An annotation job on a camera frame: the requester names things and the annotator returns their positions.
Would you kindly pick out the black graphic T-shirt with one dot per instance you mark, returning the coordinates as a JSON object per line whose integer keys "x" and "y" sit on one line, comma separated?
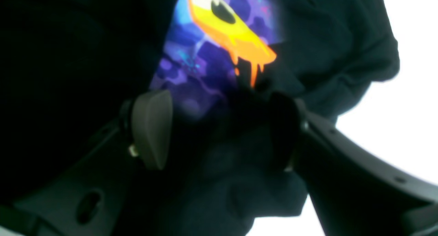
{"x": 68, "y": 66}

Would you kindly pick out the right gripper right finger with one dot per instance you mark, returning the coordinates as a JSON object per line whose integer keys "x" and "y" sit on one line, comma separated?
{"x": 353, "y": 192}

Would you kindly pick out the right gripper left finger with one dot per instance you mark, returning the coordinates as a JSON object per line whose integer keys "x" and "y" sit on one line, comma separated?
{"x": 86, "y": 200}

